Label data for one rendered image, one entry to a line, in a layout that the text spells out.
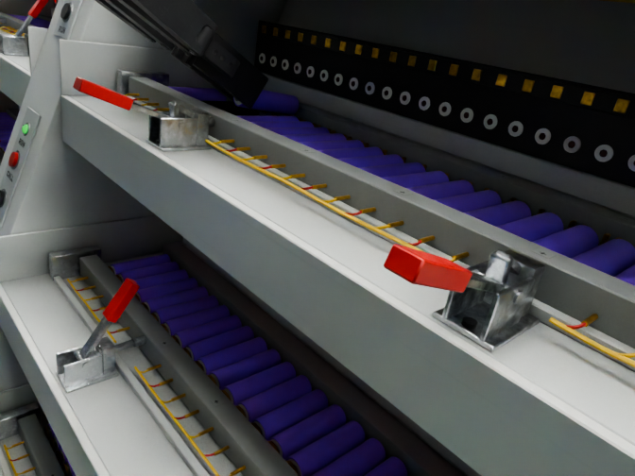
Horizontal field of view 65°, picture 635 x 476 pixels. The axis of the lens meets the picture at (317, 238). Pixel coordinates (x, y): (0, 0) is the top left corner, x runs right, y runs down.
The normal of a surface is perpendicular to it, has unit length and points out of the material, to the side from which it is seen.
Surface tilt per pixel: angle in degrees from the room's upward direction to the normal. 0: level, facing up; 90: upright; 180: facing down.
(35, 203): 90
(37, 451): 21
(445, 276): 90
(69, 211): 90
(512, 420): 111
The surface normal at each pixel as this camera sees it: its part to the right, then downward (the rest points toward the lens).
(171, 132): 0.66, 0.40
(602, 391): 0.16, -0.90
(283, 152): -0.73, 0.16
